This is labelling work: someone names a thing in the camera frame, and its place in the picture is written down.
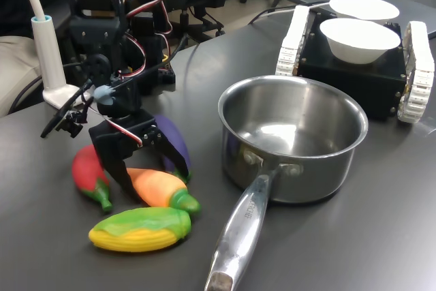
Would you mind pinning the white bowl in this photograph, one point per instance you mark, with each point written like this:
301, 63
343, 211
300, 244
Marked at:
357, 45
364, 6

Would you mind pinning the orange toy carrot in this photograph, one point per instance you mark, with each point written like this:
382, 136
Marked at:
156, 185

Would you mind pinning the small white-tracked vehicle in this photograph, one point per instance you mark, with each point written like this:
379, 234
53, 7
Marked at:
354, 83

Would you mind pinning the small black gripper camera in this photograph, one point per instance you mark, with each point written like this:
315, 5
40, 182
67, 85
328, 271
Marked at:
73, 123

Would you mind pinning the pale grey putty lump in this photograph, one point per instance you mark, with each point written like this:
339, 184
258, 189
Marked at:
104, 95

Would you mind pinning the red toy chilli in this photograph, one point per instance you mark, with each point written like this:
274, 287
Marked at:
85, 171

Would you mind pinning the black yellow table clamp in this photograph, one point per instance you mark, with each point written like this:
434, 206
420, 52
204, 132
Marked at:
165, 57

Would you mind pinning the yellow green toy corn cob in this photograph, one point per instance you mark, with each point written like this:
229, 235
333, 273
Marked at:
143, 236

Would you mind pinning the purple toy aubergine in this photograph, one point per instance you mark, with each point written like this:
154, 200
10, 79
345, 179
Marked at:
175, 137

